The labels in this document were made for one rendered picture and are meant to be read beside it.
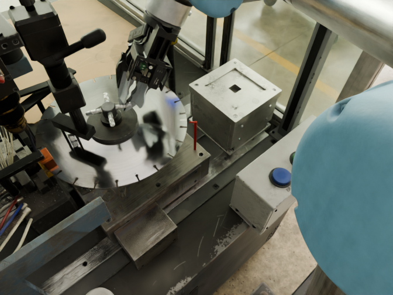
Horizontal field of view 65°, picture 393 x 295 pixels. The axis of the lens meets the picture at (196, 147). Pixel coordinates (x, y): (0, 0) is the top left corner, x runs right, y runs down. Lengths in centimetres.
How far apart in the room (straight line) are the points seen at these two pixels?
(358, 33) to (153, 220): 53
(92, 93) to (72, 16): 75
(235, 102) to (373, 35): 50
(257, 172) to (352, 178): 53
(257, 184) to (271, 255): 94
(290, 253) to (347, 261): 142
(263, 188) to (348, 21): 39
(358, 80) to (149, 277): 63
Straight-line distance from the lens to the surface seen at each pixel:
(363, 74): 76
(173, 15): 57
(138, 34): 65
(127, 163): 64
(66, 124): 65
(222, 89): 85
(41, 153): 69
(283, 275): 158
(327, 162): 19
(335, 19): 41
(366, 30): 38
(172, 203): 80
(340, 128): 18
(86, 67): 120
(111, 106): 68
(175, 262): 76
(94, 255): 78
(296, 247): 164
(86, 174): 65
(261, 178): 69
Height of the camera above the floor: 147
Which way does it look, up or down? 53 degrees down
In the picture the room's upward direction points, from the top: 2 degrees clockwise
